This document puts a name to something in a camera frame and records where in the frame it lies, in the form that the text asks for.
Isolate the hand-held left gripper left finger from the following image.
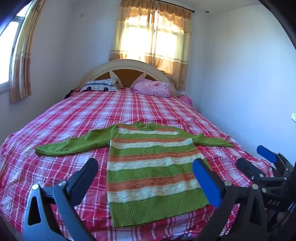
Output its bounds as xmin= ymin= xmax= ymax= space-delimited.
xmin=22 ymin=158 xmax=99 ymax=241

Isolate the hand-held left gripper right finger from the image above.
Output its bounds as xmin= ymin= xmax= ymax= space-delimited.
xmin=192 ymin=158 xmax=269 ymax=241

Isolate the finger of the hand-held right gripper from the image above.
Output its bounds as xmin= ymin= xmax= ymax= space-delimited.
xmin=236 ymin=158 xmax=287 ymax=186
xmin=256 ymin=145 xmax=293 ymax=179

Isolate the green orange white striped sweater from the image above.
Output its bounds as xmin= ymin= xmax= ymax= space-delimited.
xmin=35 ymin=120 xmax=235 ymax=229

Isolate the person's right hand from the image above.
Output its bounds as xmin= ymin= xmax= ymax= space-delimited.
xmin=276 ymin=212 xmax=290 ymax=232

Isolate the red plaid bed sheet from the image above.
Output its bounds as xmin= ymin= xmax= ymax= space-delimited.
xmin=0 ymin=88 xmax=278 ymax=241

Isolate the dark cloth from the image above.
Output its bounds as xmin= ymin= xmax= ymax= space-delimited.
xmin=63 ymin=88 xmax=81 ymax=100

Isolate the pink cloth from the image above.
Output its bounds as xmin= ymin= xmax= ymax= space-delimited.
xmin=179 ymin=94 xmax=192 ymax=107

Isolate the white patterned pillow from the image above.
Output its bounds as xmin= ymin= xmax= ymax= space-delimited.
xmin=80 ymin=78 xmax=118 ymax=92

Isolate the cream wooden headboard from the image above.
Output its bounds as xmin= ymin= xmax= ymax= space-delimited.
xmin=77 ymin=59 xmax=178 ymax=98

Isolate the pink floral pillow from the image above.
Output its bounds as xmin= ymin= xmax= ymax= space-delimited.
xmin=134 ymin=79 xmax=172 ymax=98

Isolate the yellow patterned window curtain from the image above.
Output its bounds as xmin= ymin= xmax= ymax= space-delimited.
xmin=109 ymin=0 xmax=192 ymax=91

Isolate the beige side window curtain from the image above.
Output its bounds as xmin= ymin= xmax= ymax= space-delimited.
xmin=9 ymin=0 xmax=45 ymax=103

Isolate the sliding side window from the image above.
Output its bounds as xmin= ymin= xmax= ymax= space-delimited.
xmin=0 ymin=9 xmax=26 ymax=93

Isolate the black curtain rod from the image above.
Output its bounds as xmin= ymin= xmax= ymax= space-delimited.
xmin=159 ymin=0 xmax=195 ymax=12

